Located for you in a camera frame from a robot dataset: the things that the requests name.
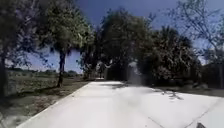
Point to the row of trees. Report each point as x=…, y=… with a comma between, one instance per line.
x=133, y=46

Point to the pale concrete path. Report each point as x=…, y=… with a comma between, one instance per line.
x=110, y=106

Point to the grass and dirt verge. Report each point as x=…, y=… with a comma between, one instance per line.
x=30, y=93

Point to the robot's own part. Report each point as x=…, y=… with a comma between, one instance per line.
x=200, y=125

